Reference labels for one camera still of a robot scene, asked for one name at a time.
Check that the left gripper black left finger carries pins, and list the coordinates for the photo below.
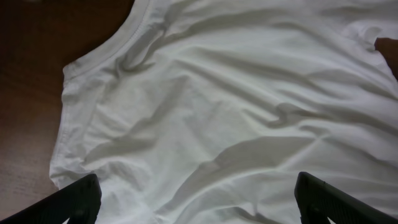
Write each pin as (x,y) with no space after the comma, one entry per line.
(77,203)

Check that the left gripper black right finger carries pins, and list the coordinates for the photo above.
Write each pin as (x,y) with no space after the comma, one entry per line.
(322,203)

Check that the white t-shirt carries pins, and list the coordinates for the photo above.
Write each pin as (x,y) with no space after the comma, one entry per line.
(206,111)

